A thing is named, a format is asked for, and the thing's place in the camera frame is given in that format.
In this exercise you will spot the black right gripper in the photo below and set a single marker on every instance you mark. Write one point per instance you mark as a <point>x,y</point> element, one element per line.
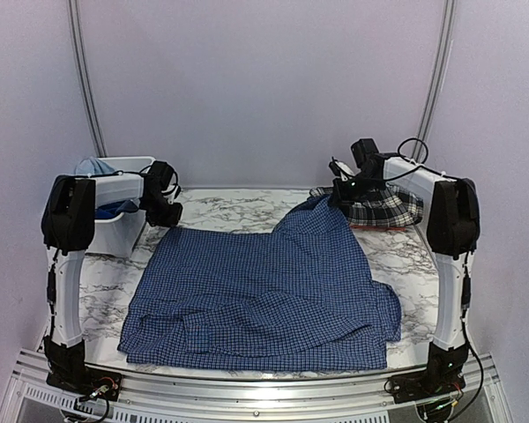
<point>340,196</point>

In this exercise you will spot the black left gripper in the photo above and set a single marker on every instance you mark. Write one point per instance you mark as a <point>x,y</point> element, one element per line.
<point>168,221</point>

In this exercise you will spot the blue checked shirt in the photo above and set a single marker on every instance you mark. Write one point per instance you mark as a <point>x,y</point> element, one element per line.
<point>299,298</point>

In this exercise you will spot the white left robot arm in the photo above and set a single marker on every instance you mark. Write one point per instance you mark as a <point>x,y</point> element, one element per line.
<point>68,228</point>

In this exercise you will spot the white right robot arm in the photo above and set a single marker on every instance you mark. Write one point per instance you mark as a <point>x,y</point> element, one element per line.
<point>451,224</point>

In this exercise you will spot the white plastic laundry bin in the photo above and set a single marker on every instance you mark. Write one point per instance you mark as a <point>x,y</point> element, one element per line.
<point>117,237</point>

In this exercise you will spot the black white plaid garment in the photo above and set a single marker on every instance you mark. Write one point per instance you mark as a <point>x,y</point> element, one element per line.
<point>391,207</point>

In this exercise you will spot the dark blue garment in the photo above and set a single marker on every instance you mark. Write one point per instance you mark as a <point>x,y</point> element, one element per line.
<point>113,210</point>

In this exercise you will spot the light blue garment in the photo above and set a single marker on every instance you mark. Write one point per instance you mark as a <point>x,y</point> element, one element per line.
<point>93,166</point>

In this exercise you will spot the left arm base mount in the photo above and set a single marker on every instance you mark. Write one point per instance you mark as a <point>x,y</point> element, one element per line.
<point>68,371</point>

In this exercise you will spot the aluminium front frame rail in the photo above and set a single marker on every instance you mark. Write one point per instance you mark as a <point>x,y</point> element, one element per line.
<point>166,395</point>

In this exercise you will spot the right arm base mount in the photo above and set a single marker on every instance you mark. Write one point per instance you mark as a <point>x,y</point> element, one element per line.
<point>443,374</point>

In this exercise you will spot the left wall aluminium post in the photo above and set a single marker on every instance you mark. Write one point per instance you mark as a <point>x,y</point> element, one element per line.
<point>84,80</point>

